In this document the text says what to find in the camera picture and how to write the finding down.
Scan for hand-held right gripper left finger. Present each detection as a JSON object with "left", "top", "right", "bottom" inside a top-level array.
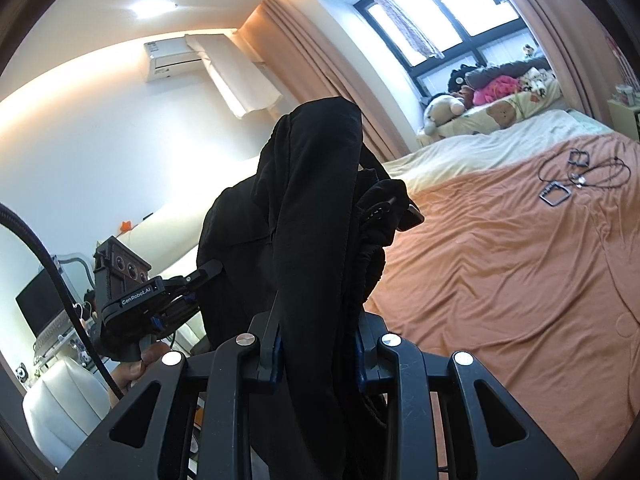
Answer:
[{"left": 60, "top": 311, "right": 286, "bottom": 480}]

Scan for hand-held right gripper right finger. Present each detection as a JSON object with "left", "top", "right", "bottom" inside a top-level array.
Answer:
[{"left": 354, "top": 312, "right": 581, "bottom": 480}]

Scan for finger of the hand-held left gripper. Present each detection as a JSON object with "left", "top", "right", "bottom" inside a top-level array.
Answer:
[
  {"left": 150, "top": 296, "right": 202, "bottom": 332},
  {"left": 162, "top": 259, "right": 224, "bottom": 295}
]

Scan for black pants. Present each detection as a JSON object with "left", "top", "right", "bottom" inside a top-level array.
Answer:
[{"left": 195, "top": 95, "right": 426, "bottom": 480}]

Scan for person's left hand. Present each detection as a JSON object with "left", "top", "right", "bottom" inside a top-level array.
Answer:
[{"left": 108, "top": 343, "right": 169, "bottom": 404}]

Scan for white laptop stand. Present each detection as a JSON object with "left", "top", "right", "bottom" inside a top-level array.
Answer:
[{"left": 32, "top": 317, "right": 77, "bottom": 357}]

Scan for laptop on stand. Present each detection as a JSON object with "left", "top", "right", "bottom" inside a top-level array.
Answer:
[{"left": 15, "top": 272, "right": 67, "bottom": 337}]

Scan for white chair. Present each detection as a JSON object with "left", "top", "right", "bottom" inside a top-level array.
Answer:
[{"left": 22, "top": 357, "right": 124, "bottom": 467}]

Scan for orange blanket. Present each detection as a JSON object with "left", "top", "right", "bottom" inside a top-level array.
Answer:
[{"left": 362, "top": 132, "right": 640, "bottom": 480}]

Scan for white air deflector panel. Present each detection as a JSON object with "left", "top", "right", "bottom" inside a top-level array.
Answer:
[{"left": 185, "top": 32, "right": 284, "bottom": 121}]

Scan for white air conditioner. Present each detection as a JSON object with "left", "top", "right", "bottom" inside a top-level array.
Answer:
[{"left": 143, "top": 35, "right": 207, "bottom": 84}]

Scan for cream bed sheet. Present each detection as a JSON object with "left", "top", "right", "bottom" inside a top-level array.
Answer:
[{"left": 385, "top": 107, "right": 617, "bottom": 197}]

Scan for beige curtain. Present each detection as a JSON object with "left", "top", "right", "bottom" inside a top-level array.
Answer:
[
  {"left": 237, "top": 0, "right": 422, "bottom": 162},
  {"left": 472, "top": 0, "right": 609, "bottom": 119}
]

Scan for white plush toy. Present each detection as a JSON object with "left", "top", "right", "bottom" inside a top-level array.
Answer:
[{"left": 423, "top": 93, "right": 467, "bottom": 137}]

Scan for ceiling light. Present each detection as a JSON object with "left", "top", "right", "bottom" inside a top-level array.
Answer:
[{"left": 127, "top": 0, "right": 177, "bottom": 19}]

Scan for black plush toy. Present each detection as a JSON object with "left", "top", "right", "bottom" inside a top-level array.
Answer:
[{"left": 447, "top": 62, "right": 482, "bottom": 95}]

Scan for pink cloth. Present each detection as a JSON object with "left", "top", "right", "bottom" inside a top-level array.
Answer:
[{"left": 472, "top": 75, "right": 522, "bottom": 107}]

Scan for floral hanging cloth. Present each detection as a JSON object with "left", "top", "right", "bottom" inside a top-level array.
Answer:
[{"left": 367, "top": 0, "right": 446, "bottom": 62}]

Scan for dark grey pillow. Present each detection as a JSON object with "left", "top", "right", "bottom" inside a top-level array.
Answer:
[{"left": 465, "top": 57, "right": 549, "bottom": 89}]

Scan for cow print plush toy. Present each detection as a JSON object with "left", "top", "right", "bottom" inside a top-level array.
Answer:
[{"left": 519, "top": 70, "right": 557, "bottom": 94}]

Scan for cream nightstand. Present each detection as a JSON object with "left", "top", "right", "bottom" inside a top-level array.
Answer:
[{"left": 606, "top": 97, "right": 640, "bottom": 142}]

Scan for clear plastic packet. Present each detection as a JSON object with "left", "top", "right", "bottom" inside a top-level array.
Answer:
[{"left": 600, "top": 24, "right": 632, "bottom": 86}]

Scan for thick black gripper cable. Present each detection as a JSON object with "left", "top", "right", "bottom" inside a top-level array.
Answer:
[{"left": 0, "top": 202, "right": 126, "bottom": 403}]

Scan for thin black cable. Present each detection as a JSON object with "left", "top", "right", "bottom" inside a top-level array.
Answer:
[{"left": 537, "top": 155, "right": 632, "bottom": 189}]

